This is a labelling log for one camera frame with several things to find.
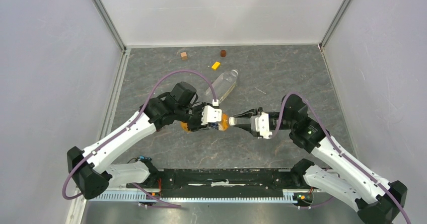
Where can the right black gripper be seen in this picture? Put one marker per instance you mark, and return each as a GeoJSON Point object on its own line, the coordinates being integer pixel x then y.
{"type": "Point", "coordinates": [248, 114]}

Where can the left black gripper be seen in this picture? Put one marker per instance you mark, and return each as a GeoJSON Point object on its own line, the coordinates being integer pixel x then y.
{"type": "Point", "coordinates": [198, 126]}

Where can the small white bottle cap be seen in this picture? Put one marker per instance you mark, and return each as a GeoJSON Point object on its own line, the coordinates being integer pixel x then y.
{"type": "Point", "coordinates": [232, 121]}

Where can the orange tea bottle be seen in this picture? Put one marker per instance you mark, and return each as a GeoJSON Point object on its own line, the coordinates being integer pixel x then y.
{"type": "Point", "coordinates": [223, 125]}

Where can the clear plastic bottle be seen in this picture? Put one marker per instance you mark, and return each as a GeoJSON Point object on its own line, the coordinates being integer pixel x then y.
{"type": "Point", "coordinates": [224, 84]}

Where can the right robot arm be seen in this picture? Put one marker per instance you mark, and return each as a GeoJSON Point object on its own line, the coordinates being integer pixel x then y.
{"type": "Point", "coordinates": [375, 199]}

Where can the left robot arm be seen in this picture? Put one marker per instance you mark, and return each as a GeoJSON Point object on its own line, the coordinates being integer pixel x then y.
{"type": "Point", "coordinates": [92, 168]}

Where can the yellow block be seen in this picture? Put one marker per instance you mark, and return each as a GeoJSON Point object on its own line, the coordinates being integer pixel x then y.
{"type": "Point", "coordinates": [216, 65]}

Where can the tan wooden cube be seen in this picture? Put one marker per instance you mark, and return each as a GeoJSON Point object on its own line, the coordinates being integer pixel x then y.
{"type": "Point", "coordinates": [184, 55]}

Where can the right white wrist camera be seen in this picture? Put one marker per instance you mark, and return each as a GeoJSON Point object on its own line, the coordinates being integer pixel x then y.
{"type": "Point", "coordinates": [260, 126]}

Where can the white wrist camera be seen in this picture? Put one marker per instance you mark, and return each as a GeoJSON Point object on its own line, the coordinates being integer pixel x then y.
{"type": "Point", "coordinates": [211, 115]}
{"type": "Point", "coordinates": [260, 126]}

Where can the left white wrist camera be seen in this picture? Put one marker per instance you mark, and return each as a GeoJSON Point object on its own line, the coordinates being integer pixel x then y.
{"type": "Point", "coordinates": [211, 115]}

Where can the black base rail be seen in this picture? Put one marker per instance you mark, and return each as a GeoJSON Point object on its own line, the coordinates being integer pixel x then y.
{"type": "Point", "coordinates": [224, 183]}

